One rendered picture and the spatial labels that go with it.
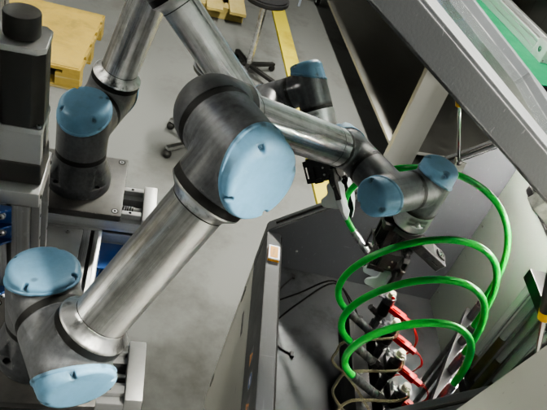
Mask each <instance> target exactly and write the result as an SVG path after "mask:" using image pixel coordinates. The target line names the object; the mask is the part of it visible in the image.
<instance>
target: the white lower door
mask: <svg viewBox="0 0 547 410"><path fill-rule="evenodd" d="M252 278H253V270H252V274H251V276H250V278H249V281H248V284H247V286H245V288H244V291H243V294H242V297H241V300H240V302H241V303H240V305H239V308H238V311H237V314H236V317H235V319H234V323H233V325H232V328H231V330H230V334H229V337H228V338H227V341H226V344H225V347H224V350H223V352H222V355H221V358H220V361H219V364H218V366H217V370H216V372H215V374H213V376H212V380H211V382H210V388H209V391H208V394H207V400H206V406H205V410H241V403H242V394H243V376H244V367H245V358H246V349H247V332H248V322H249V313H250V304H251V295H252Z"/></svg>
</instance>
